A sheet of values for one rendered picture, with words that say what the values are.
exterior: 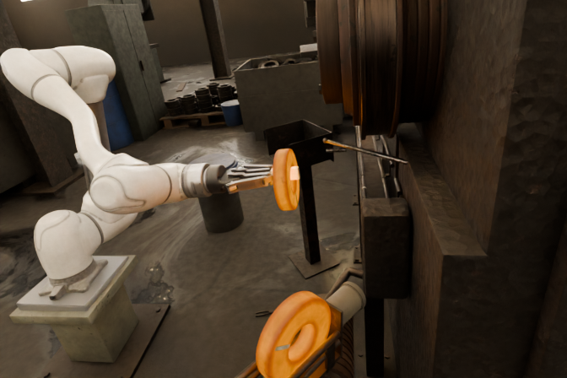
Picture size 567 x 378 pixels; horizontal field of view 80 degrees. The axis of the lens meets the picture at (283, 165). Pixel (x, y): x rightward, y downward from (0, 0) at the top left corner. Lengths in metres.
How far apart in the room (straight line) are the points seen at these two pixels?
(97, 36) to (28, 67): 3.12
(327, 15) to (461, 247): 0.50
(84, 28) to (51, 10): 10.25
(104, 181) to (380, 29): 0.60
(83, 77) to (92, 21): 3.05
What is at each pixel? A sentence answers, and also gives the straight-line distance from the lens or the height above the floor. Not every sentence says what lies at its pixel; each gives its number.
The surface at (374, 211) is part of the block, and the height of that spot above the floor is 0.80.
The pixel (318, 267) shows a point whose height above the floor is 0.01.
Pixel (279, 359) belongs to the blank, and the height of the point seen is 0.72.
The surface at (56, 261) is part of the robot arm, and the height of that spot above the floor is 0.51.
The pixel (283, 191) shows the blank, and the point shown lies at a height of 0.83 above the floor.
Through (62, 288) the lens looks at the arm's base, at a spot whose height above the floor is 0.41.
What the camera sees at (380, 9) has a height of 1.19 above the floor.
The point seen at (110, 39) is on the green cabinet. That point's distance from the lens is 4.24.
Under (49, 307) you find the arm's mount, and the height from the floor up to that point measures 0.37.
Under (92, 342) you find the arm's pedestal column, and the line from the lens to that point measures 1.65.
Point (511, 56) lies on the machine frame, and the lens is 0.45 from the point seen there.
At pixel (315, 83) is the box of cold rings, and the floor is 0.54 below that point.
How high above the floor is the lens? 1.21
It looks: 25 degrees down
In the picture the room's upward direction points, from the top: 8 degrees counter-clockwise
